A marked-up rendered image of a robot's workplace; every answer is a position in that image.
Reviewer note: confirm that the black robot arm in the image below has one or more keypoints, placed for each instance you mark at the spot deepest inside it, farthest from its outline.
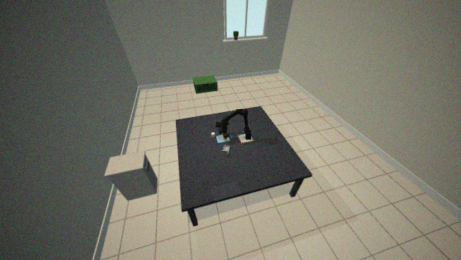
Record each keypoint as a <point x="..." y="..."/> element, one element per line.
<point x="224" y="122"/>

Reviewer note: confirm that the white dish rack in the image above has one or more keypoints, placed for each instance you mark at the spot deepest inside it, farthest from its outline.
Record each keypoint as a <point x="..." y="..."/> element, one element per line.
<point x="225" y="150"/>

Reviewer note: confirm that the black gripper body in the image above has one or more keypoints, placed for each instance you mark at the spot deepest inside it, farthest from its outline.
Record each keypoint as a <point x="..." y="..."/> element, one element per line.
<point x="225" y="132"/>

